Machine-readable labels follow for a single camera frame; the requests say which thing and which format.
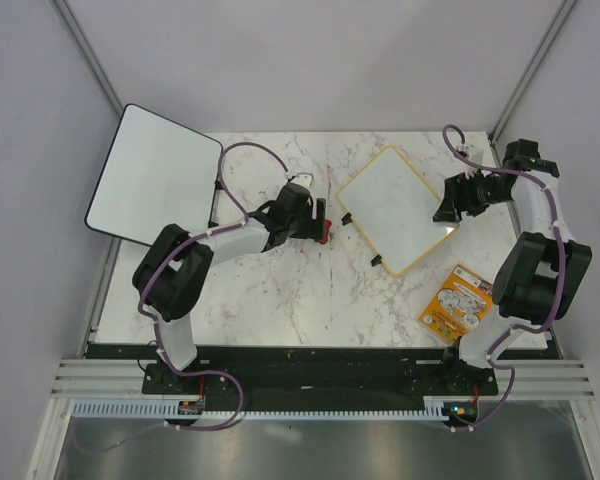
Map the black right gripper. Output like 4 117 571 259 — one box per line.
432 167 513 223

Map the red bone-shaped eraser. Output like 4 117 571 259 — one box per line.
318 219 332 245

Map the yellow framed small whiteboard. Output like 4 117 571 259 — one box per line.
337 145 459 277

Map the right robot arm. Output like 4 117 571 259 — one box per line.
432 139 592 394

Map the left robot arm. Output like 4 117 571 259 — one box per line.
132 180 331 393

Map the large black framed whiteboard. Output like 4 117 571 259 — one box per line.
84 103 223 245

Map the orange printed packet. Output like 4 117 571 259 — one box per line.
418 264 493 345

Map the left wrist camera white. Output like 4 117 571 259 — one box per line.
288 172 315 190

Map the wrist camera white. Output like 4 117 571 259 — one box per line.
456 144 484 173
288 172 315 190

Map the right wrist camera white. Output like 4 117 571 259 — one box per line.
456 144 484 173

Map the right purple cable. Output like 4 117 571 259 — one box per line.
441 124 571 433

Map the purple cable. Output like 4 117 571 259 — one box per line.
72 141 294 454
441 124 571 433

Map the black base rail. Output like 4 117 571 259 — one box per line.
84 343 501 413

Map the white slotted cable duct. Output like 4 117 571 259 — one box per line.
72 398 477 422

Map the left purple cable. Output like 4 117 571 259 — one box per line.
72 141 294 454

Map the aluminium frame rail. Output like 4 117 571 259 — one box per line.
51 359 595 401

